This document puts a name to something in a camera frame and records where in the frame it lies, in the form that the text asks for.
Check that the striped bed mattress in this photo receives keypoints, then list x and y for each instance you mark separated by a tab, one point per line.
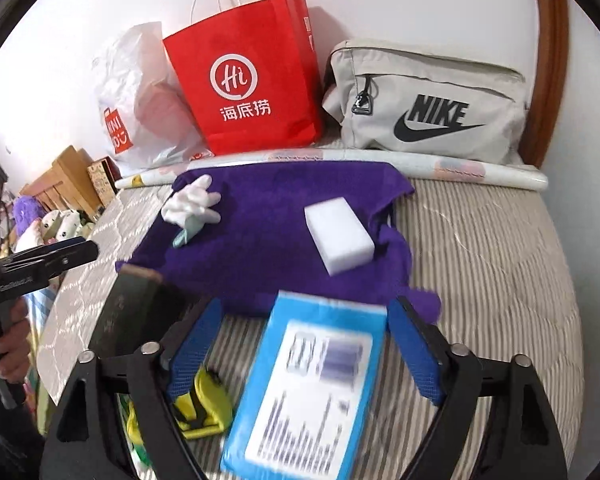
480	260

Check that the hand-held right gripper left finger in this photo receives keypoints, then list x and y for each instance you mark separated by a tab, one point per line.
195	345

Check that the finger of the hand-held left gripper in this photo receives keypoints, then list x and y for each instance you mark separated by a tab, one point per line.
72	256
45	250

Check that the white patterned roll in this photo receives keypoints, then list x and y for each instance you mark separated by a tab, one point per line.
505	172

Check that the white spotted plush toy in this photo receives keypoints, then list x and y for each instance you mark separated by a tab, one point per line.
62	225

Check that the green packet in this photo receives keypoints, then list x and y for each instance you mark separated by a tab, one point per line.
139	452

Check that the small brown box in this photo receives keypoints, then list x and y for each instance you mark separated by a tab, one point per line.
102	175

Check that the blue packet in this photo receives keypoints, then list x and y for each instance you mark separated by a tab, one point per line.
260	410

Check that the grey patterned bed sheet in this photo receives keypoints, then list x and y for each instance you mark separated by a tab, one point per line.
70	300

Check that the wooden furniture pieces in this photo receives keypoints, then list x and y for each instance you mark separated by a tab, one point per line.
62	175

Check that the grey sling bag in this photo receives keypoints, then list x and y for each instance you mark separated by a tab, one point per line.
430	75

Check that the purple plush toy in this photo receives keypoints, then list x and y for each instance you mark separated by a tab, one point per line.
25	210

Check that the wooden headboard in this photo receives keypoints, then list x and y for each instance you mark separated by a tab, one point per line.
550	60

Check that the person's left hand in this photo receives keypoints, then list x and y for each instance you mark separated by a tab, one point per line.
11	340

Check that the white sponge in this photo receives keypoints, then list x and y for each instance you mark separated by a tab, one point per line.
337	235

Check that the purple towel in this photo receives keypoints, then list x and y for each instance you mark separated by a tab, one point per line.
260	220

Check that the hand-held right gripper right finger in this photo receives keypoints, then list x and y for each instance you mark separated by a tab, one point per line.
415	355

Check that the red paper bag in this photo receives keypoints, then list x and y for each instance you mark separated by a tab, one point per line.
240	60

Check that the white plastic bag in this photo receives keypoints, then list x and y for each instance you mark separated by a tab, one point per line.
130	85

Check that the yellow mesh pouch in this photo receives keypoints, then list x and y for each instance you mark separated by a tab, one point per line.
215	405

